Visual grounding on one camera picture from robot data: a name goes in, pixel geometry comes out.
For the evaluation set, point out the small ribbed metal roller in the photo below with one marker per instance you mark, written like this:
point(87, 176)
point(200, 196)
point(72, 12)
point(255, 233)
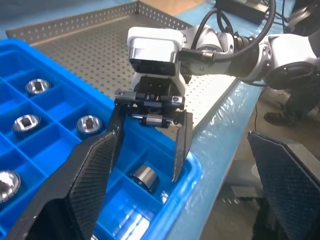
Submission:
point(137, 225)
point(7, 185)
point(37, 86)
point(143, 177)
point(26, 123)
point(89, 125)

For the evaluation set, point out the blue compartment plastic tray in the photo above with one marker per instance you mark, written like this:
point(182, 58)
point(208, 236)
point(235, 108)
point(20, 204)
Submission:
point(50, 150)

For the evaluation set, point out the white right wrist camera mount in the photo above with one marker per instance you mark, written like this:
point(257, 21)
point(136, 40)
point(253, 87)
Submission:
point(155, 33)

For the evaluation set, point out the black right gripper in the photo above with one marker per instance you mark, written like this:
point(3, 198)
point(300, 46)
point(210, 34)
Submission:
point(155, 100)

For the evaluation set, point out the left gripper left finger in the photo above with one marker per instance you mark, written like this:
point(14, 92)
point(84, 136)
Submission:
point(85, 180)

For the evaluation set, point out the black power adapter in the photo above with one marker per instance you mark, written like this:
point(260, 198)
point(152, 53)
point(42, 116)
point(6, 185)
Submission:
point(245, 10)

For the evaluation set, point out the perforated steel tray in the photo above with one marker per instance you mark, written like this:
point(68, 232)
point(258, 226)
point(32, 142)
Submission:
point(100, 50)

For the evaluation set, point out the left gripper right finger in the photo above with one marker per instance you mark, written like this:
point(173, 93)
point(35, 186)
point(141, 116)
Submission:
point(287, 190)

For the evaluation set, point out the brown cardboard sheet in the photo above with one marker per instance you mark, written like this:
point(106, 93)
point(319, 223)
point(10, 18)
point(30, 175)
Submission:
point(175, 6)

